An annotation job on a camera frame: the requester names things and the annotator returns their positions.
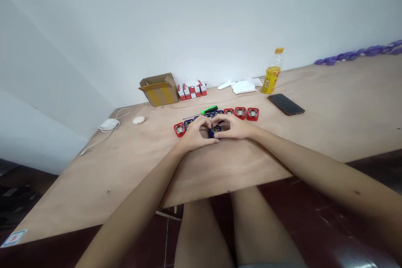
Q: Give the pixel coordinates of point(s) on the row of red white cartons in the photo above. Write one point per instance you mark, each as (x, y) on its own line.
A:
(187, 92)

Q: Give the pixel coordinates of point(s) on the person's left hand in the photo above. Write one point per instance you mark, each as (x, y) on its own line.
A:
(193, 136)

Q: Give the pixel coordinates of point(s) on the open cardboard box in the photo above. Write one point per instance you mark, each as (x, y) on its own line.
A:
(161, 93)

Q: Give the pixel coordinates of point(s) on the person's right hand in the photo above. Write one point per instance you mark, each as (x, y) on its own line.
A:
(237, 128)

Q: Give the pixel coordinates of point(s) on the white round puck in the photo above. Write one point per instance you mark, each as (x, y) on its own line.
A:
(138, 120)

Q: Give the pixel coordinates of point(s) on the yellow drink bottle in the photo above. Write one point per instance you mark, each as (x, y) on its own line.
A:
(270, 81)

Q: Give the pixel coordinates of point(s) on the pile of white paper sheets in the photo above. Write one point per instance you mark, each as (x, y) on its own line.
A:
(243, 86)

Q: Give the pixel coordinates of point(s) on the person's legs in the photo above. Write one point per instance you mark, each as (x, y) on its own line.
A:
(204, 233)

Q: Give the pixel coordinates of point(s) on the red blue sticker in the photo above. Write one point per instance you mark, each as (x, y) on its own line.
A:
(14, 238)

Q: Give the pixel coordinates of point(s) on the black smartphone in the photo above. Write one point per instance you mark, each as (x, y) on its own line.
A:
(285, 104)

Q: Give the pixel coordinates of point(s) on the blue plastic housing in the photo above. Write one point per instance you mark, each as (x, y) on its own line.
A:
(216, 129)

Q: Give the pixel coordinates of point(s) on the row of small plastic housings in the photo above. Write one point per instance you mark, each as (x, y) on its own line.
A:
(252, 114)

